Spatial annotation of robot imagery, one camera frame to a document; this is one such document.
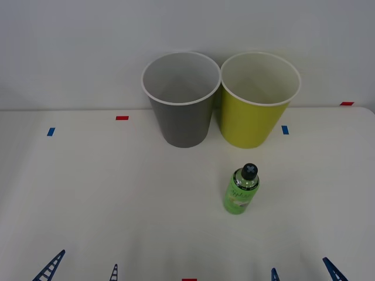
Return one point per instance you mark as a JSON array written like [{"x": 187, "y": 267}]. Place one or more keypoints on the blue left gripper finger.
[
  {"x": 114, "y": 274},
  {"x": 50, "y": 267}
]

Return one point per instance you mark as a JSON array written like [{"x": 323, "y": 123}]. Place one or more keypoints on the grey plastic waste bin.
[{"x": 184, "y": 123}]

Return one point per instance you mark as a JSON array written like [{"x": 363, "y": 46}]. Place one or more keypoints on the yellow-green plastic waste bin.
[{"x": 249, "y": 123}]

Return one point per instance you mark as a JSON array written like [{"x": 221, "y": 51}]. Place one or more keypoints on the green plastic bottle black cap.
[{"x": 240, "y": 196}]

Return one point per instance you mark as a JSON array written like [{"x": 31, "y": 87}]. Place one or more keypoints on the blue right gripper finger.
[
  {"x": 274, "y": 275},
  {"x": 334, "y": 271}
]

